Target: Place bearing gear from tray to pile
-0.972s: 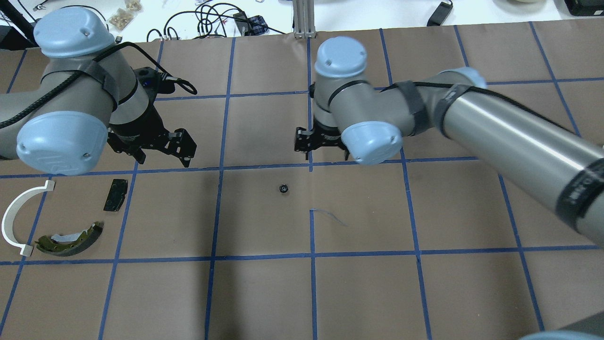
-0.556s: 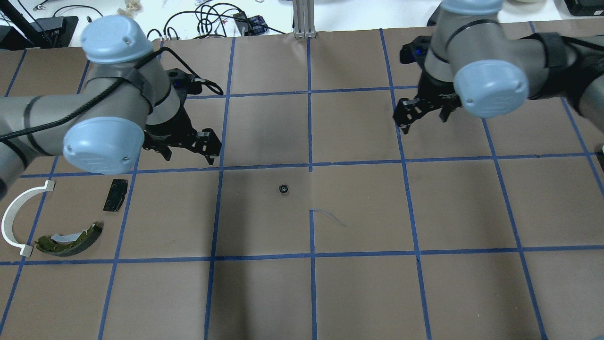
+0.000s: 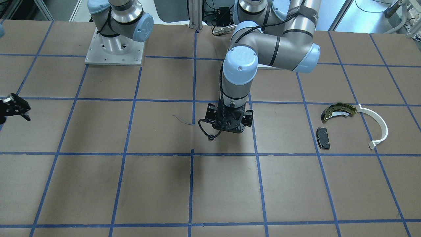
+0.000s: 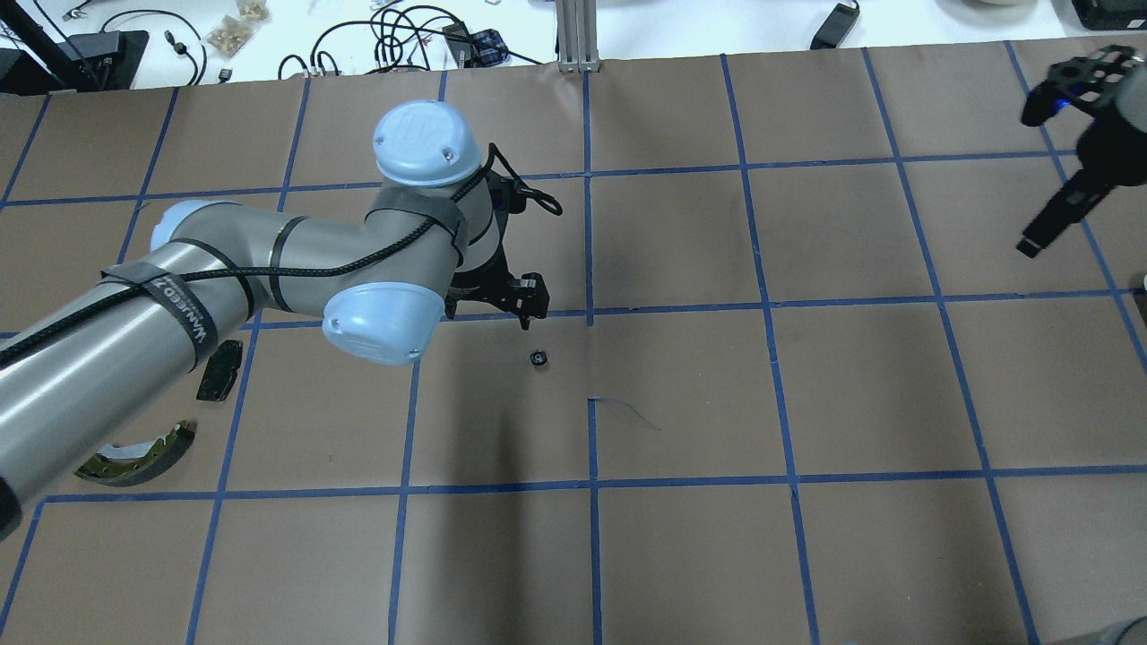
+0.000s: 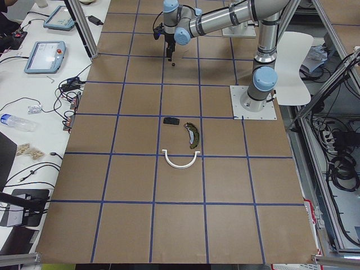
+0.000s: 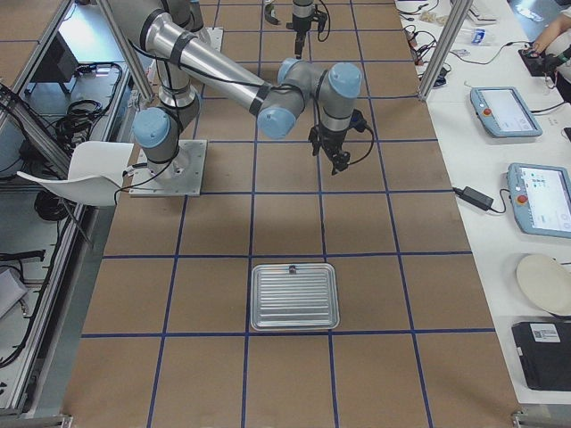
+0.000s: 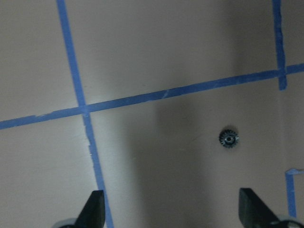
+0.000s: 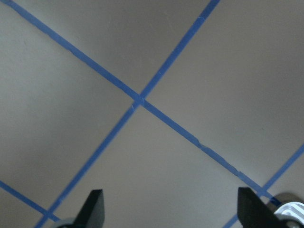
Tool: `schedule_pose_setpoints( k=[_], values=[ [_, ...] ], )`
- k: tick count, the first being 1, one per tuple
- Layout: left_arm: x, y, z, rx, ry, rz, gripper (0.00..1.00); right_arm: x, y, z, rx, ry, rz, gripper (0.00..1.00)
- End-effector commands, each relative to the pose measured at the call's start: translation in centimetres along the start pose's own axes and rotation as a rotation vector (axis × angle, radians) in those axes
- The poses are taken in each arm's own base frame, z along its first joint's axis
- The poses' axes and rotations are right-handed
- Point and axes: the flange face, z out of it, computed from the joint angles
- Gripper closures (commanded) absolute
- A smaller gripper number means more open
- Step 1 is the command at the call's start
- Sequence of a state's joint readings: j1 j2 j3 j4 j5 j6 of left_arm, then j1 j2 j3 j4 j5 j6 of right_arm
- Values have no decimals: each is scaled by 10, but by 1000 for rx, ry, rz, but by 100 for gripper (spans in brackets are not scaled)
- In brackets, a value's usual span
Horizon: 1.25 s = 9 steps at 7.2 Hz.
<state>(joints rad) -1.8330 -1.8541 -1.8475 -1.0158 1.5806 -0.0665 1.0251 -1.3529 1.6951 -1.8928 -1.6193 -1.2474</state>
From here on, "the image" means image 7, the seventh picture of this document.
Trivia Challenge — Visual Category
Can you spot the small black bearing gear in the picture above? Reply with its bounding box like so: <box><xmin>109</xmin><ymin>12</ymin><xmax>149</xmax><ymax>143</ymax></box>
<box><xmin>218</xmin><ymin>129</ymin><xmax>239</xmax><ymax>149</ymax></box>

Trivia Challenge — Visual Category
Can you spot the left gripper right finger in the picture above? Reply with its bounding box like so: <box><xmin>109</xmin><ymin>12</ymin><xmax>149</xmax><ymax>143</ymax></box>
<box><xmin>238</xmin><ymin>188</ymin><xmax>285</xmax><ymax>228</ymax></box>

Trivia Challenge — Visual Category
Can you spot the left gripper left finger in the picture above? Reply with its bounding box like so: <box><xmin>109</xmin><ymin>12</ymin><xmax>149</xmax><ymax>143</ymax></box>
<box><xmin>75</xmin><ymin>190</ymin><xmax>105</xmax><ymax>228</ymax></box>

